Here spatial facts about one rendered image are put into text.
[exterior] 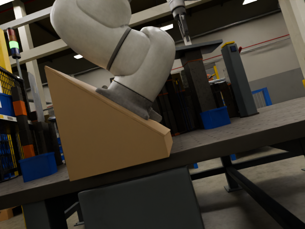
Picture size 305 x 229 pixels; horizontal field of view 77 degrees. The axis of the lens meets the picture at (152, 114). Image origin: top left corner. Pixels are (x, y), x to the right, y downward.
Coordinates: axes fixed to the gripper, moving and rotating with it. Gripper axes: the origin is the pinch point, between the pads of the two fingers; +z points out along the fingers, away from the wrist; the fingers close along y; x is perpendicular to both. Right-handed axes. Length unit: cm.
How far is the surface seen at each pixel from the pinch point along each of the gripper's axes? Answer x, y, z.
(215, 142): 13, -60, 51
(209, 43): -10.7, -2.8, 5.1
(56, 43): 239, 325, -221
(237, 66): -24.7, 4.9, 20.0
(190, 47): 0.4, -6.0, 5.3
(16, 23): 247, 209, -211
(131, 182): 36, -61, 55
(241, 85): -23.5, 4.6, 31.8
